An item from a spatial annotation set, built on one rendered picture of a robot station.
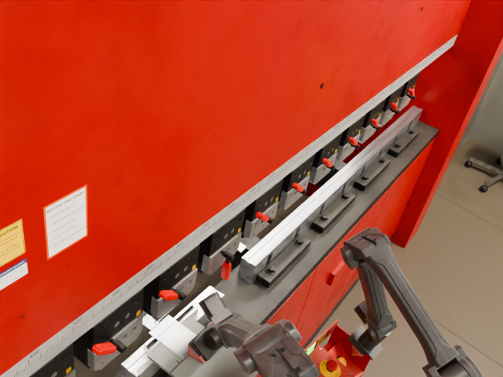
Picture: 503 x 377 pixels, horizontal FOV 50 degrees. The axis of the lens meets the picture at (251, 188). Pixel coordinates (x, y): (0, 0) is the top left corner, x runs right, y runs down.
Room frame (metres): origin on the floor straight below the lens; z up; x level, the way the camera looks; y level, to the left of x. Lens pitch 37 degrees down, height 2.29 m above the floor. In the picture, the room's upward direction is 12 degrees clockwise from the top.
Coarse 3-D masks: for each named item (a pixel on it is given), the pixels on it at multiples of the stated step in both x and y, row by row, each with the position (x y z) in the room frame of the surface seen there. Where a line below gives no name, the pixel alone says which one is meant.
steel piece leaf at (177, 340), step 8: (168, 328) 0.98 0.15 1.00; (176, 328) 0.99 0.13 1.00; (184, 328) 0.99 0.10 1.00; (160, 336) 0.95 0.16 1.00; (168, 336) 0.96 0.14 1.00; (176, 336) 0.96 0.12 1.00; (184, 336) 0.97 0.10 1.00; (192, 336) 0.97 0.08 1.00; (168, 344) 0.93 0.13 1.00; (176, 344) 0.93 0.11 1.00; (184, 344) 0.94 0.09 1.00; (176, 352) 0.91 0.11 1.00; (184, 352) 0.91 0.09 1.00
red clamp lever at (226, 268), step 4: (224, 252) 1.08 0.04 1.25; (228, 252) 1.08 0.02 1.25; (224, 256) 1.07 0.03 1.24; (228, 256) 1.07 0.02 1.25; (232, 256) 1.07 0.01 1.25; (228, 260) 1.07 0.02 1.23; (232, 260) 1.07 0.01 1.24; (224, 264) 1.07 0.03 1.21; (228, 264) 1.07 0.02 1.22; (224, 268) 1.07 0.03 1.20; (228, 268) 1.07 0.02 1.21; (224, 272) 1.07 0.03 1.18; (228, 272) 1.07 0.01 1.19; (224, 276) 1.07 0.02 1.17; (228, 276) 1.07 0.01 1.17
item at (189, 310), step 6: (186, 306) 1.08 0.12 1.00; (192, 306) 1.09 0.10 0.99; (180, 312) 1.05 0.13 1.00; (186, 312) 1.06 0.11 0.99; (192, 312) 1.06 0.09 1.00; (174, 318) 1.02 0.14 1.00; (180, 318) 1.04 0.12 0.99; (186, 318) 1.03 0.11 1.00; (192, 318) 1.06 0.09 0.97; (150, 342) 0.93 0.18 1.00; (144, 348) 0.91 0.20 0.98
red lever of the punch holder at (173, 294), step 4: (172, 288) 0.90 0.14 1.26; (160, 292) 0.84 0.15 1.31; (164, 292) 0.84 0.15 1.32; (168, 292) 0.85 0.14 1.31; (172, 292) 0.86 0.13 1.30; (176, 292) 0.88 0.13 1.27; (180, 292) 0.89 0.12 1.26; (160, 296) 0.83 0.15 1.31; (164, 296) 0.83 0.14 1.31; (168, 296) 0.84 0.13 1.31; (172, 296) 0.85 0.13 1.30; (176, 296) 0.86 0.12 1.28; (180, 296) 0.88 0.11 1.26; (184, 296) 0.89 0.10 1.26; (180, 300) 0.88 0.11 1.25
